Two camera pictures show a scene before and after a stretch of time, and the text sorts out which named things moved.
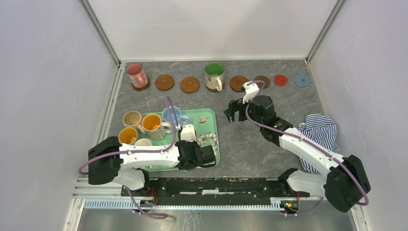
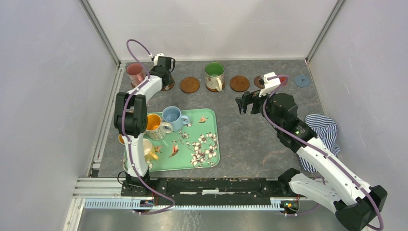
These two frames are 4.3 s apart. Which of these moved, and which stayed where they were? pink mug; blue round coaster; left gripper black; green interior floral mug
Moved: left gripper black
Stayed: green interior floral mug; blue round coaster; pink mug
